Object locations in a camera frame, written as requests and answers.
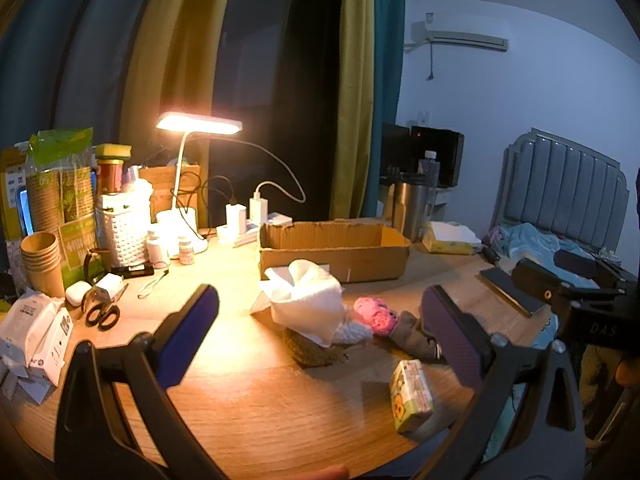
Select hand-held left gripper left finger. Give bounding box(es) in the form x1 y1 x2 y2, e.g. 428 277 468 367
55 283 221 480

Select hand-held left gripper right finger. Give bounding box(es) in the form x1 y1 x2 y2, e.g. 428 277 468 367
411 285 587 480

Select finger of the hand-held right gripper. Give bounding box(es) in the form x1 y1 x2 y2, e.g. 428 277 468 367
511 258 602 310
553 250 626 291

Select brown grey sock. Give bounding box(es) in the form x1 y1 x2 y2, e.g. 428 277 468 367
389 310 447 362

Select pink crochet toy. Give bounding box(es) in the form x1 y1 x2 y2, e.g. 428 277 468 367
354 296 400 337

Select white paper towel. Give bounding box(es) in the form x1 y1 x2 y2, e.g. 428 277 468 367
250 259 347 348

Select olive crochet pouch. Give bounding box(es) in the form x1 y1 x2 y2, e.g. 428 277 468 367
282 327 351 369

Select long cardboard box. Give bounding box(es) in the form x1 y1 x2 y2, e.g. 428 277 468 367
258 220 412 284

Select black smartphone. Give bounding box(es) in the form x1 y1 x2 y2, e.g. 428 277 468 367
480 266 551 318

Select light blue blanket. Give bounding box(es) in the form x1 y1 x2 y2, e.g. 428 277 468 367
492 222 597 272

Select grey padded headboard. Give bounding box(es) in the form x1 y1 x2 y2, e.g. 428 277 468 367
492 128 631 267

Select large white pill bottle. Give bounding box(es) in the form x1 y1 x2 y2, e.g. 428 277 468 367
146 237 171 269

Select white cube adapter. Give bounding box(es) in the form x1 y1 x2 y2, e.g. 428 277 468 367
95 274 126 304

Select yellow tissue box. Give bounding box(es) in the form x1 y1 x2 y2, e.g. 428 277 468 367
422 221 482 256

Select white woven basket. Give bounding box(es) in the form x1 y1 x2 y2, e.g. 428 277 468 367
95 191 153 268

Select white earbud case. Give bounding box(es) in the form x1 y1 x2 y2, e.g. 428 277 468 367
65 282 93 307

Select white power strip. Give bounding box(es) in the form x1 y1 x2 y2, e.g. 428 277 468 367
216 214 293 247

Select stainless steel tumbler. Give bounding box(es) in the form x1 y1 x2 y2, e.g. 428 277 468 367
392 175 431 242

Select tall cardboard box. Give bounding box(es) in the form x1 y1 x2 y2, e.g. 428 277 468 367
139 164 201 223

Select clear water bottle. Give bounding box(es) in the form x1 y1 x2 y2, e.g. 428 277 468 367
419 150 441 203

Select stack of brown paper cups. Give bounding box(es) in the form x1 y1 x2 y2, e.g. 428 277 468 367
20 231 66 298

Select black monitor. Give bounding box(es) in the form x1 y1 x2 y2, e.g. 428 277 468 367
382 122 465 188

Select white wipes packet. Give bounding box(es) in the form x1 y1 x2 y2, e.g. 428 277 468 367
0 290 75 386

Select red jar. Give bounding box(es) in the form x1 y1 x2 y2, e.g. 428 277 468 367
97 158 126 196

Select yellow green sponge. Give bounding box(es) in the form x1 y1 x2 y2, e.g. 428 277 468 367
95 143 133 161

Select green bag of paper cups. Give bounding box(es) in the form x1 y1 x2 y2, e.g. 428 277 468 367
25 127 99 286

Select white desk lamp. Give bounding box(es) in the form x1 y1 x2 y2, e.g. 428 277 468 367
156 111 244 256

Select white air conditioner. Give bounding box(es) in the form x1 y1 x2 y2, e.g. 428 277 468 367
411 21 510 54

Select yellow curtain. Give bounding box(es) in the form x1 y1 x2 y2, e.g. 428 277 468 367
120 0 377 221

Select teal curtain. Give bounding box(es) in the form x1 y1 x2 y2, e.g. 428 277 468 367
362 0 407 218

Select thin lanyard strap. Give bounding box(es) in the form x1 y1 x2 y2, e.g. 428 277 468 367
137 270 169 299

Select black handled scissors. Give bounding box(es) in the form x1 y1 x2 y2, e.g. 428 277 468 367
82 282 129 332

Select white charger with black cable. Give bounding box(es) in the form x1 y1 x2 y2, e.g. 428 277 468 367
226 202 247 235

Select white charging cable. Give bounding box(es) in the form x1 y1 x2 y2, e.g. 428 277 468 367
254 140 307 205

